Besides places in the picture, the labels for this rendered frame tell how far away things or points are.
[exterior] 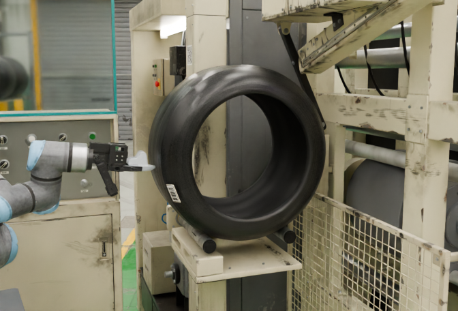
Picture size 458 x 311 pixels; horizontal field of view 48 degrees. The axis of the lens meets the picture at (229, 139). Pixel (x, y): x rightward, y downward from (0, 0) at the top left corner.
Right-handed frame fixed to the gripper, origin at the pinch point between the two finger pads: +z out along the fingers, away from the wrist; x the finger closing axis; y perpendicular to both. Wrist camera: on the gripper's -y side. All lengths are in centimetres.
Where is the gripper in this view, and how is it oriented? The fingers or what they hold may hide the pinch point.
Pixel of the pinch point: (151, 168)
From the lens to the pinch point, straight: 164.2
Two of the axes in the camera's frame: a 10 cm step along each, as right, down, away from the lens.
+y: 1.1, -9.9, -0.9
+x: -3.3, -1.2, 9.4
